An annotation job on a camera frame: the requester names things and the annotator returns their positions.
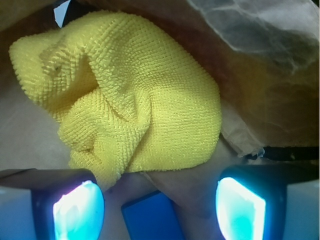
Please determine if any yellow microfibre cloth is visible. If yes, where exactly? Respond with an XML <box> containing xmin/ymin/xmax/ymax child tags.
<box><xmin>9</xmin><ymin>11</ymin><xmax>222</xmax><ymax>190</ymax></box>

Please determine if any blue rectangular block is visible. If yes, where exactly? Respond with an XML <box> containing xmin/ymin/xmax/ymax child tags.
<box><xmin>121</xmin><ymin>190</ymin><xmax>185</xmax><ymax>240</ymax></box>

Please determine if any brown paper bag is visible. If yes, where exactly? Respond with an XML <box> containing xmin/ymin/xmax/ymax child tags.
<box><xmin>0</xmin><ymin>0</ymin><xmax>320</xmax><ymax>217</ymax></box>

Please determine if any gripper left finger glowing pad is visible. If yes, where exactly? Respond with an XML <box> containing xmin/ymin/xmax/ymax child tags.
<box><xmin>0</xmin><ymin>168</ymin><xmax>105</xmax><ymax>240</ymax></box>

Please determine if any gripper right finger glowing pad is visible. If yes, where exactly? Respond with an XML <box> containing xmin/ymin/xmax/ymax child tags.
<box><xmin>215</xmin><ymin>164</ymin><xmax>320</xmax><ymax>240</ymax></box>

